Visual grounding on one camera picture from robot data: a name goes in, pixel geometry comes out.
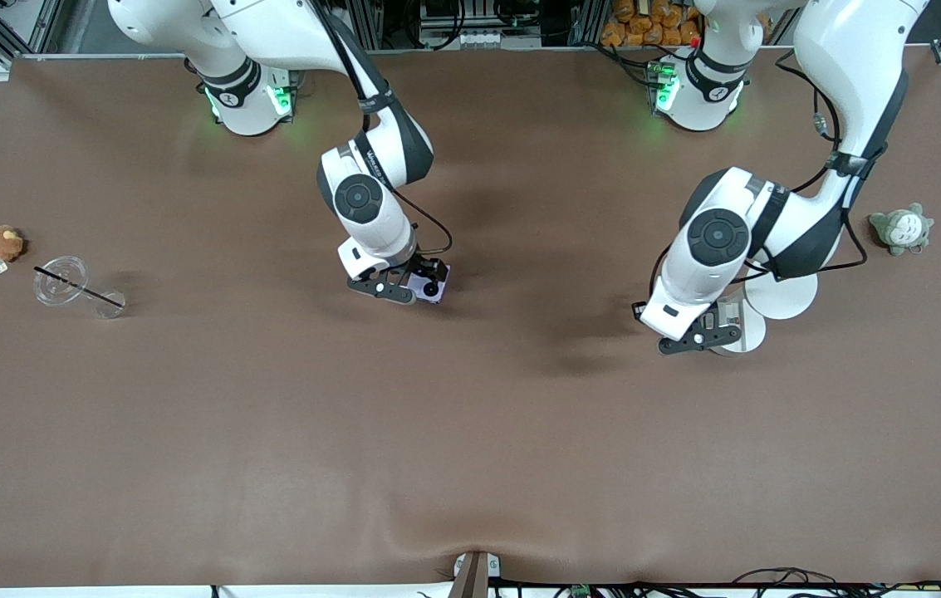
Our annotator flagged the white round container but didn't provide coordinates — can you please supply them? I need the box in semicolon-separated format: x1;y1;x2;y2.
711;299;767;357

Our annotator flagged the grey green totoro plush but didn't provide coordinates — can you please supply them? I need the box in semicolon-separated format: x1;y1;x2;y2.
869;203;934;257

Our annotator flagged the black equipment rack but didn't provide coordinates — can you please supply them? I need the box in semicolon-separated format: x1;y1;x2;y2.
416;0;550;49

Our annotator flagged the orange plush toys heap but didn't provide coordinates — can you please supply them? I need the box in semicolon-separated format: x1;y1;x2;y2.
600;0;703;48

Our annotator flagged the black drinking straw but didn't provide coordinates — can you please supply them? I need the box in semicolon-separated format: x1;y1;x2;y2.
34;266;124;310

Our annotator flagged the clear plastic cup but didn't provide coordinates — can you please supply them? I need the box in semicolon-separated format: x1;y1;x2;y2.
32;255;127;321

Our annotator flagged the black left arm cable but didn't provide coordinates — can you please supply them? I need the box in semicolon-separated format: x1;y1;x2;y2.
736;48;870;279

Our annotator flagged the black cable bundle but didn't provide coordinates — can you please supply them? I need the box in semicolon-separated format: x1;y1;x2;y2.
487;567;941;598

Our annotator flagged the camera mount post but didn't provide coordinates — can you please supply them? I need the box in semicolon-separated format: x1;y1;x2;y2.
447;550;502;598

